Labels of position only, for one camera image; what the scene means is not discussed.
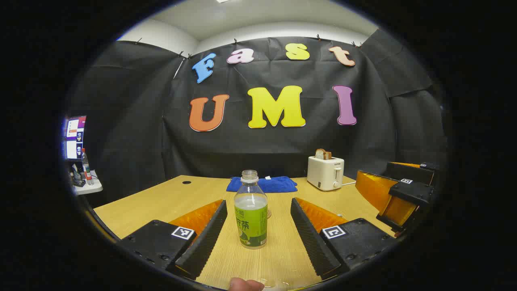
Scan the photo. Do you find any green label water bottle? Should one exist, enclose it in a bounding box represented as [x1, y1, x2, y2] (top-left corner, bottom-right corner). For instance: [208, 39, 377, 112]
[234, 170, 269, 250]

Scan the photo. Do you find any white side table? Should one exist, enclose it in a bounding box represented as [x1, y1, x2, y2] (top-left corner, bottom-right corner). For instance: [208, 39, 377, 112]
[73, 170, 103, 196]

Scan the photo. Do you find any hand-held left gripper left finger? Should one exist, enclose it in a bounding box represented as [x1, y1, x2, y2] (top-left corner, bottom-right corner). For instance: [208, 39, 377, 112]
[117, 199, 228, 280]

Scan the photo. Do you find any blue towel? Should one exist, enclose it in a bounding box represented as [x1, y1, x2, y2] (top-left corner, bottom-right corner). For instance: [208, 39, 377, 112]
[226, 176, 298, 194]

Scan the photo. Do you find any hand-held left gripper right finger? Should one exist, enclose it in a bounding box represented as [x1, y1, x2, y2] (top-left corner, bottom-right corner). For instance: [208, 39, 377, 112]
[290, 197, 398, 280]

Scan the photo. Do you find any small red cap bottle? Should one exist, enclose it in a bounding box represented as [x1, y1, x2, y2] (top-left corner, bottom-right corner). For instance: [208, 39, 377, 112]
[82, 148, 95, 186]

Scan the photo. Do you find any white toaster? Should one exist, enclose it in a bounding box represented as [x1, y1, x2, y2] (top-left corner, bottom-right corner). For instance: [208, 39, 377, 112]
[307, 156, 345, 192]

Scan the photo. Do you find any black backdrop cloth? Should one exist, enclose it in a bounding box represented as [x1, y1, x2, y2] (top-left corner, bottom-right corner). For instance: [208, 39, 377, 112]
[75, 28, 447, 202]

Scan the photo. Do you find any computer monitor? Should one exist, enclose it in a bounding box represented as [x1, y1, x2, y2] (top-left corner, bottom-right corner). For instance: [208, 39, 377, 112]
[62, 116, 87, 161]

